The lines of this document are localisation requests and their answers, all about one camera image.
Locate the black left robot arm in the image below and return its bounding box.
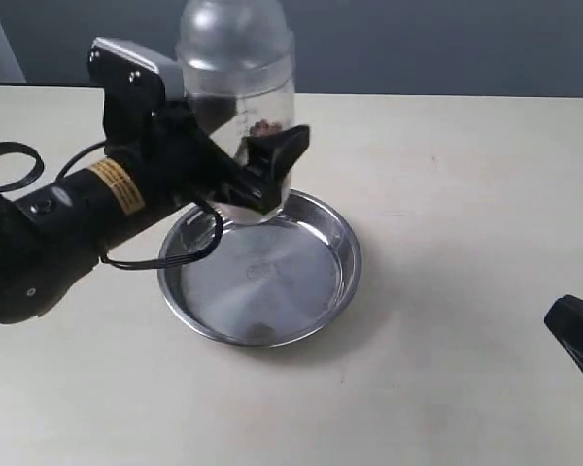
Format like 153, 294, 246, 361
0, 95, 310, 324

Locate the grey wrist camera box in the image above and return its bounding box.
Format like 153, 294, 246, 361
87, 37, 185, 109

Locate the clear plastic bottle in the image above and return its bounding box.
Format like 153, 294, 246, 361
176, 1, 295, 225

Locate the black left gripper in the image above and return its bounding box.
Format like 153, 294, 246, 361
101, 91, 311, 214

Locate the round stainless steel pan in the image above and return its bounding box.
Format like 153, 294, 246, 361
157, 190, 362, 348

